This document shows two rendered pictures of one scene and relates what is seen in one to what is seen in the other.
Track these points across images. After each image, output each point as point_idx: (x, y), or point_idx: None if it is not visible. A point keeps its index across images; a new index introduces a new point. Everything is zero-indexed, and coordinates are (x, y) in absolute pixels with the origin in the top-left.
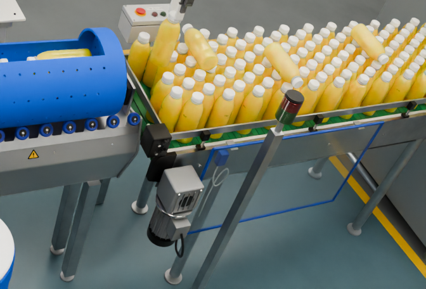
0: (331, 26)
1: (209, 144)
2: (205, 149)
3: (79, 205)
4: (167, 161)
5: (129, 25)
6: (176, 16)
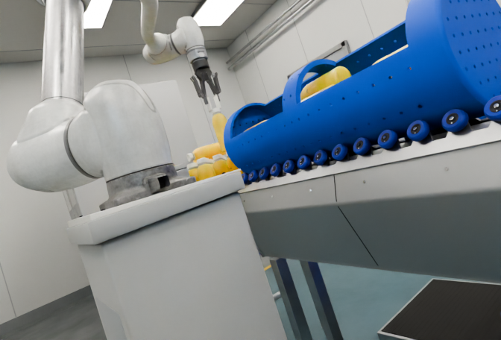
0: None
1: None
2: None
3: (316, 279)
4: None
5: (183, 171)
6: (220, 104)
